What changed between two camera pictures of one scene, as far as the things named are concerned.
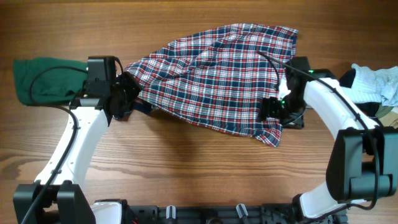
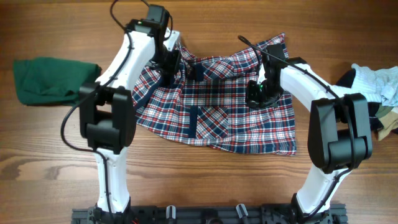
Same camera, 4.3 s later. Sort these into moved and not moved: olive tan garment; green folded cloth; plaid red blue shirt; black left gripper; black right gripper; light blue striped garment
Moved: plaid red blue shirt; black right gripper; black left gripper
Not moved: light blue striped garment; olive tan garment; green folded cloth
